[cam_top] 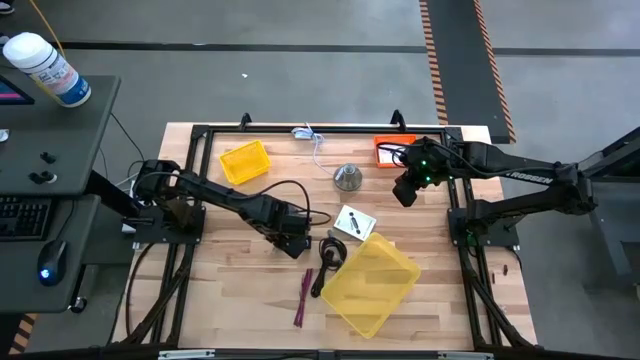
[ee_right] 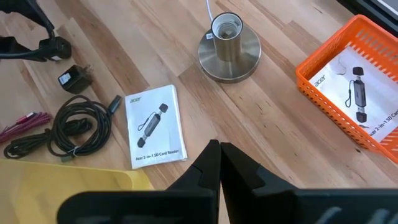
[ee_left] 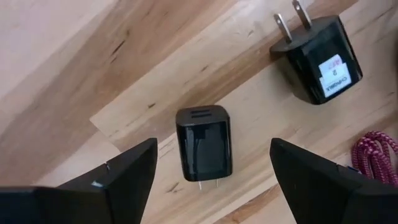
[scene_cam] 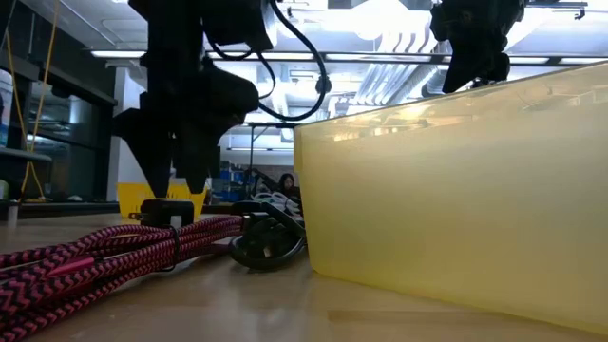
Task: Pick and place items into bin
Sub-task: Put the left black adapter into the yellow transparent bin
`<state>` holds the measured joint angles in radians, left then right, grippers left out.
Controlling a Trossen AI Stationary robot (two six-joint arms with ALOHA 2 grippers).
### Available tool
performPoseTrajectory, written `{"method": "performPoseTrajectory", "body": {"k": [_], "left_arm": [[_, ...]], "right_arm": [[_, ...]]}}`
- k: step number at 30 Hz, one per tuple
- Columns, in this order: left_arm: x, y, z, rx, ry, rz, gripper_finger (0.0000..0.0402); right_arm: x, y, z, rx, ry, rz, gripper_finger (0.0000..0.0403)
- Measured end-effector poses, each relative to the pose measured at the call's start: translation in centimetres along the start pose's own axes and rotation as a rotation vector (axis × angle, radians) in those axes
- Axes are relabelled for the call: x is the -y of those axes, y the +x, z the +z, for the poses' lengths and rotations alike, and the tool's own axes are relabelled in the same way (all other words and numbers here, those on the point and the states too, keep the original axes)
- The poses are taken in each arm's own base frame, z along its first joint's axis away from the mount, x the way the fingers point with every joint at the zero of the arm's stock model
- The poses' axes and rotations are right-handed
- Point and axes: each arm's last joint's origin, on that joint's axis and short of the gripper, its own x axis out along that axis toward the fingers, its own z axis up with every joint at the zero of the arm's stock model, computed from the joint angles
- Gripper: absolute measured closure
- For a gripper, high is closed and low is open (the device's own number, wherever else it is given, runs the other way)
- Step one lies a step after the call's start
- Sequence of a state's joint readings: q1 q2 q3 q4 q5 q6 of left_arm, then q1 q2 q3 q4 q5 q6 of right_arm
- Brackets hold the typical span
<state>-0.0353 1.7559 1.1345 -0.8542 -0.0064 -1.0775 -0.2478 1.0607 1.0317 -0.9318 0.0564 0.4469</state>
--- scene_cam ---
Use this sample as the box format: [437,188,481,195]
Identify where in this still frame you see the white lamp cable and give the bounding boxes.
[250,190,304,216]

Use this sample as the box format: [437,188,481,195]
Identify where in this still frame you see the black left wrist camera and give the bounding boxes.
[203,0,275,54]

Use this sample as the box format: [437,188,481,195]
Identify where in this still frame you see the yellow translucent bin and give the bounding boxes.
[292,60,608,336]

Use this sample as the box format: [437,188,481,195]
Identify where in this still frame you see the yellow cord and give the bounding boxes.
[3,0,61,201]

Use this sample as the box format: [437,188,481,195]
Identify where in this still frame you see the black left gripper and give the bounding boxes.
[113,0,260,199]

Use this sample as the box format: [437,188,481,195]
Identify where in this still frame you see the red-black braided cable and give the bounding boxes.
[0,215,245,342]

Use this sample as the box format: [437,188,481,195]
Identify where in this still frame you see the black pronged power adapter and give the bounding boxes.
[127,199,196,229]

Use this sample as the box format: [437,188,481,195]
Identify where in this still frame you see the person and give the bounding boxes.
[275,172,303,201]

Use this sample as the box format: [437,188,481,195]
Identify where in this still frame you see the black aluminium table frame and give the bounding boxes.
[0,199,248,222]

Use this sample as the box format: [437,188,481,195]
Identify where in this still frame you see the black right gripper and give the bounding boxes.
[429,0,526,95]

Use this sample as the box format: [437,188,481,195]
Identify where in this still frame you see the yellow plastic basket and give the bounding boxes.
[116,181,210,220]

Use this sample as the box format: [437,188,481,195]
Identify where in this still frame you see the blue storage bins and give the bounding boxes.
[211,163,253,203]

